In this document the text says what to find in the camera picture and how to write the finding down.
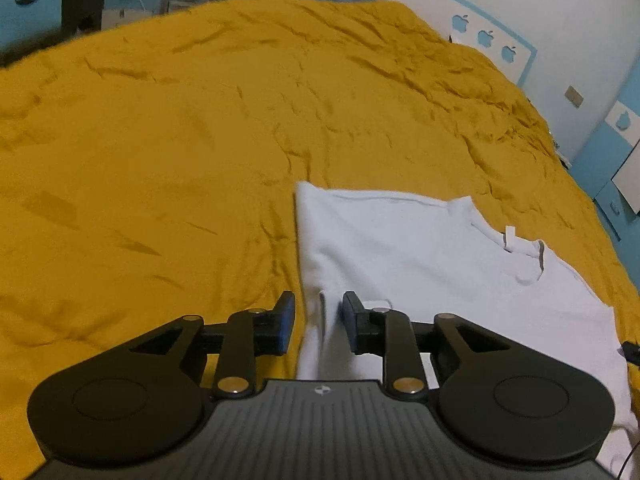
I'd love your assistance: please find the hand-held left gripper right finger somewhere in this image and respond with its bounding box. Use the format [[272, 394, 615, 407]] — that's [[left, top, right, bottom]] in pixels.
[[341, 291, 512, 397]]

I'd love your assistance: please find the white printed t-shirt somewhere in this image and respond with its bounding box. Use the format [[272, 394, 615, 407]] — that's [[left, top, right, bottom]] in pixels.
[[292, 180, 640, 480]]

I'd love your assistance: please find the white and blue headboard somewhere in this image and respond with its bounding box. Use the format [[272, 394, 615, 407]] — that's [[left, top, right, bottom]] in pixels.
[[272, 0, 539, 87]]

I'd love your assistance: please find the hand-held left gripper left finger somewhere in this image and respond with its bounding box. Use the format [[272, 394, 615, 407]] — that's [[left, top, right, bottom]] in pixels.
[[127, 291, 297, 397]]

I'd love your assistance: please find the blue and white wardrobe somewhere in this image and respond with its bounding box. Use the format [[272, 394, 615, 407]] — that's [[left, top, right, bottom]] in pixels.
[[570, 99, 640, 241]]

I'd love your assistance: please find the blue chair with face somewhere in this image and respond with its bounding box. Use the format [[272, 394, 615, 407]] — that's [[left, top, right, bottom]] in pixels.
[[0, 0, 65, 51]]

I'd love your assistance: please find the mustard yellow quilted blanket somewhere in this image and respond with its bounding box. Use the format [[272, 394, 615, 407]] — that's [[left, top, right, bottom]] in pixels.
[[0, 0, 640, 480]]

